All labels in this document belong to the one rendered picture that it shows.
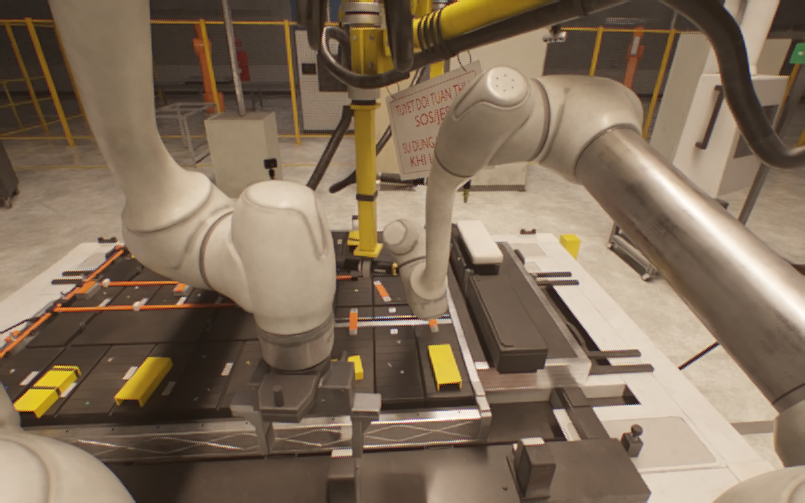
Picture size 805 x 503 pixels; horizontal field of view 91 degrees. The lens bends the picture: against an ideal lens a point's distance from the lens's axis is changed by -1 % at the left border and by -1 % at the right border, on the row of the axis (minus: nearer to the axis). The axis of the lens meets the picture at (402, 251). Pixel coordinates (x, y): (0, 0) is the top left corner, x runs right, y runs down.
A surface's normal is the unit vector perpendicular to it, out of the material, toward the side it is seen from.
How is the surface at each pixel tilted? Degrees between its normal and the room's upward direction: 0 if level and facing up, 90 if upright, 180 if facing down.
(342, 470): 0
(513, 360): 90
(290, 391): 0
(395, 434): 90
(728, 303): 74
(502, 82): 46
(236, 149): 90
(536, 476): 90
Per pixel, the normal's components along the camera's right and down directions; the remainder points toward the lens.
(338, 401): -0.04, 0.46
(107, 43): 0.35, 0.90
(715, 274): -0.81, -0.23
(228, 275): -0.52, 0.37
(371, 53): -0.76, 0.29
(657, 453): 0.01, -0.89
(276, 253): 0.15, 0.32
